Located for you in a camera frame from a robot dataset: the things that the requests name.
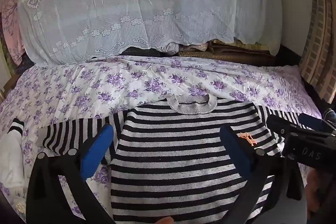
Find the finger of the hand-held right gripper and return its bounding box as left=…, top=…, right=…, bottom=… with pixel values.
left=266, top=114, right=336, bottom=141
left=299, top=112, right=336, bottom=132

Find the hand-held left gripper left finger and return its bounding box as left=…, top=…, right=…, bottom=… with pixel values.
left=26, top=123, right=114, bottom=224

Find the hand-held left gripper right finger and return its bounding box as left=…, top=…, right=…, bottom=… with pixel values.
left=220, top=125, right=303, bottom=224

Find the black and white striped sweater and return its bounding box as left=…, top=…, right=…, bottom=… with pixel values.
left=42, top=94, right=301, bottom=224

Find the brick pattern curtain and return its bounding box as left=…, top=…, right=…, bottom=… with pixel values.
left=299, top=0, right=336, bottom=105

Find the purple floral bed sheet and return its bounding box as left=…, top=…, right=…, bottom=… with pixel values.
left=0, top=55, right=323, bottom=224

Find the white garment, black striped cuff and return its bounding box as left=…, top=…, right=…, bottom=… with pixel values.
left=0, top=118, right=26, bottom=188

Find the dark folded bedding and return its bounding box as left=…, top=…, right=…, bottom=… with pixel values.
left=123, top=39, right=276, bottom=67

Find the dark patterned cloth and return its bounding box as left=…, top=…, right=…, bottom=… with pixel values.
left=17, top=52, right=36, bottom=71

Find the white lace cover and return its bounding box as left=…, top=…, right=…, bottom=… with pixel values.
left=17, top=0, right=280, bottom=65

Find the pink floral cloth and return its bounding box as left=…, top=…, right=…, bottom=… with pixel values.
left=0, top=0, right=25, bottom=67

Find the wooden bed frame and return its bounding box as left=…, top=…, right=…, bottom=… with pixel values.
left=0, top=73, right=21, bottom=102

